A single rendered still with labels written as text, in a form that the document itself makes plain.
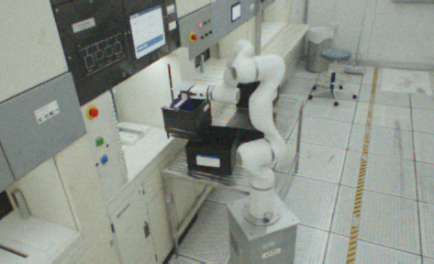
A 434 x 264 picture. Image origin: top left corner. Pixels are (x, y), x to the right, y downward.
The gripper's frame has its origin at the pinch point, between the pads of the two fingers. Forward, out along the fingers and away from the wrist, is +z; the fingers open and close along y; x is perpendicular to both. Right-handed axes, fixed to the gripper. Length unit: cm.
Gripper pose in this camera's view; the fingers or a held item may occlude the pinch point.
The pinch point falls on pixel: (184, 89)
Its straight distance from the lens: 200.1
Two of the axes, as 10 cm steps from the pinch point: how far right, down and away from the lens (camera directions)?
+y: 4.1, -4.7, 7.8
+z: -9.1, -1.6, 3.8
